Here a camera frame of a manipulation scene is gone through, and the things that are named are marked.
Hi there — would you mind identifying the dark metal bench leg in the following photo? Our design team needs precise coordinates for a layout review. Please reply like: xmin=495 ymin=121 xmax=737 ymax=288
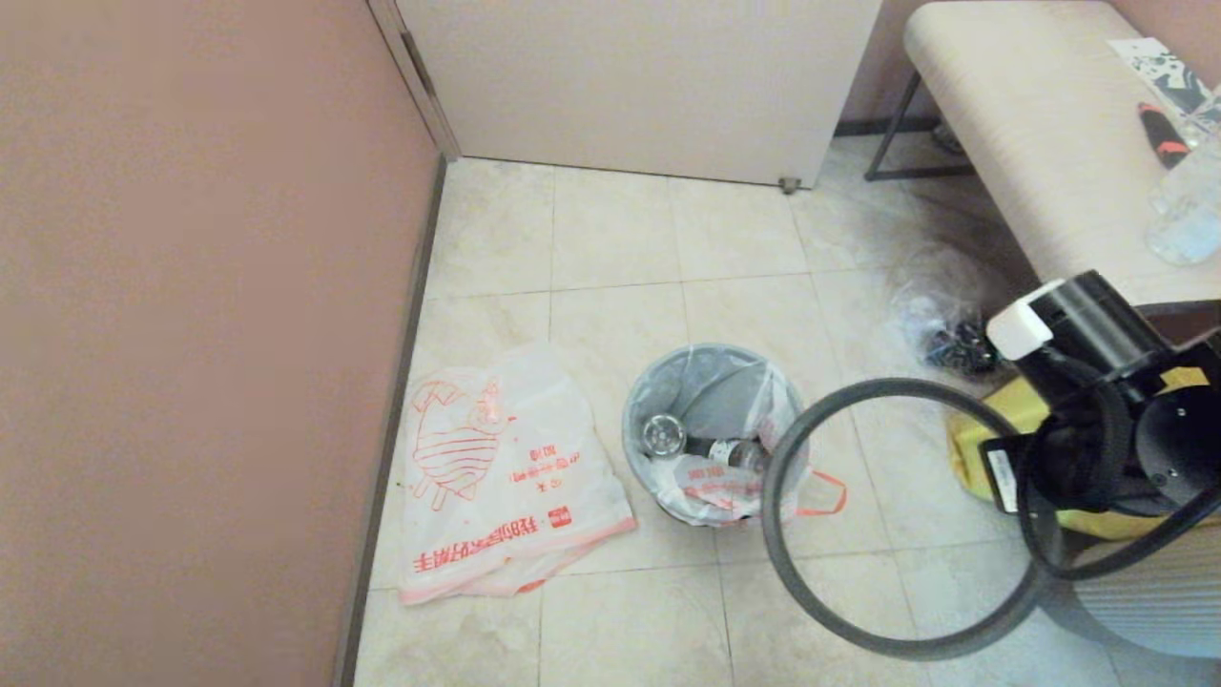
xmin=863 ymin=72 xmax=976 ymax=182

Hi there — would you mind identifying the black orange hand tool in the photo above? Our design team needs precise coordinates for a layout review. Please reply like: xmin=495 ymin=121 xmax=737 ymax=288
xmin=1135 ymin=100 xmax=1191 ymax=171

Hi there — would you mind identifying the grey baseboard strip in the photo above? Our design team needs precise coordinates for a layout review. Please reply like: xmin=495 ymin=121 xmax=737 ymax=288
xmin=331 ymin=153 xmax=449 ymax=687

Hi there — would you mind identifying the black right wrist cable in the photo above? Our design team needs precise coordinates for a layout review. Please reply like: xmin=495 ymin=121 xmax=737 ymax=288
xmin=1016 ymin=363 xmax=1221 ymax=581

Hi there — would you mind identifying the clear plastic bottle with label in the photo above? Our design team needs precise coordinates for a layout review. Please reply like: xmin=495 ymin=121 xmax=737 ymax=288
xmin=641 ymin=415 xmax=769 ymax=473

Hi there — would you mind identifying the white red-print plastic bag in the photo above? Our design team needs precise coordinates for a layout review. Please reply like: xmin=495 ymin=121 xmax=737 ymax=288
xmin=399 ymin=343 xmax=638 ymax=607
xmin=622 ymin=345 xmax=848 ymax=529

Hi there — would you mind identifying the white door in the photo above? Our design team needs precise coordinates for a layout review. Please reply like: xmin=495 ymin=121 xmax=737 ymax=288
xmin=394 ymin=0 xmax=883 ymax=189

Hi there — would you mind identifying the white ribbed round bin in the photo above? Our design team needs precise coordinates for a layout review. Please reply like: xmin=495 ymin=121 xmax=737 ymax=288
xmin=1040 ymin=520 xmax=1221 ymax=659

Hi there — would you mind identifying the white door frame trim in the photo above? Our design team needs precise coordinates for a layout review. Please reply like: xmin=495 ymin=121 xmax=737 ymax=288
xmin=367 ymin=0 xmax=462 ymax=161

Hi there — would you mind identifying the black white printed sheet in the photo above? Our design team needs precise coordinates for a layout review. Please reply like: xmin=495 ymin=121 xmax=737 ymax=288
xmin=1107 ymin=36 xmax=1221 ymax=120

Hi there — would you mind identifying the clear bag with black items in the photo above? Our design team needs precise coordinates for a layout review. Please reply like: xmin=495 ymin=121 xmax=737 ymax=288
xmin=892 ymin=243 xmax=1036 ymax=378

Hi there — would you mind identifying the crumpled clear plastic bottle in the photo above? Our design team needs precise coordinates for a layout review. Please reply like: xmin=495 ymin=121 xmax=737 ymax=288
xmin=1145 ymin=124 xmax=1221 ymax=268

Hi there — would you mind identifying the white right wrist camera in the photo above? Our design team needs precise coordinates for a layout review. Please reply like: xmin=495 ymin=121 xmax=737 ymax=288
xmin=985 ymin=280 xmax=1065 ymax=362

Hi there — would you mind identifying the beige wood-grain bench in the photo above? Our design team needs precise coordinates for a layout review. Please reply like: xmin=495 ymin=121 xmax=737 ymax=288
xmin=901 ymin=0 xmax=1221 ymax=306

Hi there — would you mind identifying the grey bin rim ring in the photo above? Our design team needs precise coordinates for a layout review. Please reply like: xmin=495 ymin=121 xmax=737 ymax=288
xmin=760 ymin=379 xmax=1050 ymax=661

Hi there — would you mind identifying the yellow fabric tote bag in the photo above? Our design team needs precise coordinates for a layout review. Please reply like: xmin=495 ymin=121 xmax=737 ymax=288
xmin=947 ymin=367 xmax=1221 ymax=540

